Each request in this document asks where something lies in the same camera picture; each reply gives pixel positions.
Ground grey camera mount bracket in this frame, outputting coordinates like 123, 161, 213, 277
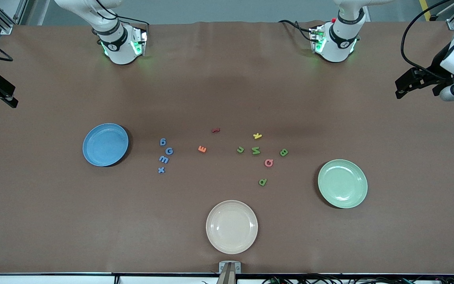
219, 261, 242, 284

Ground base connector box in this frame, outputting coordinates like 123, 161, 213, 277
310, 26, 326, 54
130, 26, 148, 56

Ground black base cable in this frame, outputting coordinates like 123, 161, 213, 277
278, 20, 314, 42
93, 0, 151, 33

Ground right base connector box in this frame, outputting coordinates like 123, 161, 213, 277
130, 26, 148, 56

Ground white table edge rail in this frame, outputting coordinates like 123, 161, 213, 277
0, 273, 454, 284

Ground green plate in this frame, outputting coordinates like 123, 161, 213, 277
317, 159, 368, 209

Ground black left base cable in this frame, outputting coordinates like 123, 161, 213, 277
278, 20, 314, 42

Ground black right base cable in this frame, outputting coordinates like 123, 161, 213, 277
93, 0, 151, 33

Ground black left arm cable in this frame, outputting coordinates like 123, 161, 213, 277
402, 0, 454, 79

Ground brown table cover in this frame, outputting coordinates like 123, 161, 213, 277
0, 20, 454, 275

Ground left base connector box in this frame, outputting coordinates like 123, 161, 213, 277
310, 26, 326, 54

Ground blue plate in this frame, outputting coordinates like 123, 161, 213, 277
82, 123, 129, 167

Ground tangled black cables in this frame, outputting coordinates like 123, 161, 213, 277
262, 272, 454, 284

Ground beige plate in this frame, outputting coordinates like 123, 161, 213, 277
206, 200, 259, 254

